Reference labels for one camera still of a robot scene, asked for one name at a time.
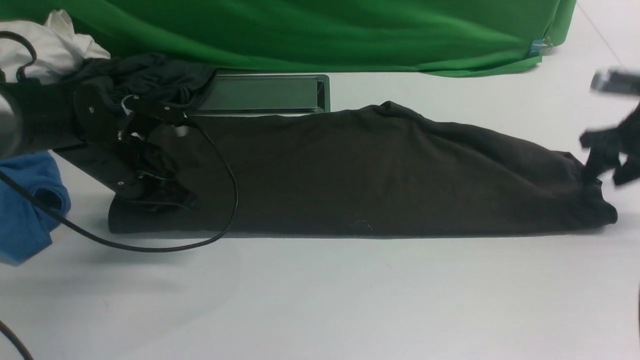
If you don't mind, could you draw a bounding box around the gray long-sleeved shirt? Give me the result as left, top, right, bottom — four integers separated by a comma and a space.
108, 101, 618, 239

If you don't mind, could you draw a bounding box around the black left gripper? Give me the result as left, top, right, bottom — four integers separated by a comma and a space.
55, 112, 197, 213

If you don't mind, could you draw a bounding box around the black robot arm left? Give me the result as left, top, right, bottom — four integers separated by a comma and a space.
1, 83, 196, 212

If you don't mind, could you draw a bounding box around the metal table cable hatch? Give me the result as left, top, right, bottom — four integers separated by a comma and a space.
192, 74, 331, 117

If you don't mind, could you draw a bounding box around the green backdrop cloth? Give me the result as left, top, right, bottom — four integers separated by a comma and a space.
1, 0, 577, 78

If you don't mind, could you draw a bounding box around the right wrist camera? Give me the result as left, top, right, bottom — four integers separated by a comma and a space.
590, 68, 640, 97

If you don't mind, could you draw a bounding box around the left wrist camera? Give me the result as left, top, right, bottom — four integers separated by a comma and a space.
120, 95, 189, 140

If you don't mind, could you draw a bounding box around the blue crumpled shirt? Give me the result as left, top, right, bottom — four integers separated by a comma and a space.
0, 152, 72, 265

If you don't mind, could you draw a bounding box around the black camera cable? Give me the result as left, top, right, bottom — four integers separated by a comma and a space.
0, 31, 240, 360

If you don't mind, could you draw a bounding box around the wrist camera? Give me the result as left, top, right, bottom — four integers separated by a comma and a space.
590, 68, 640, 97
120, 95, 189, 140

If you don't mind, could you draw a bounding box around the white crumpled shirt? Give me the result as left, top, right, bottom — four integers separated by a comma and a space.
0, 9, 111, 84

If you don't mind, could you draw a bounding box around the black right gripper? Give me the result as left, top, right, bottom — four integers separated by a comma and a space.
579, 106, 640, 186

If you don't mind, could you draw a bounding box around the blue binder clip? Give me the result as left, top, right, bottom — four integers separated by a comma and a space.
529, 37, 554, 57

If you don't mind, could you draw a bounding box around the dark teal crumpled shirt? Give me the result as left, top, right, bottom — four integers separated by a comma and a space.
60, 54, 218, 117

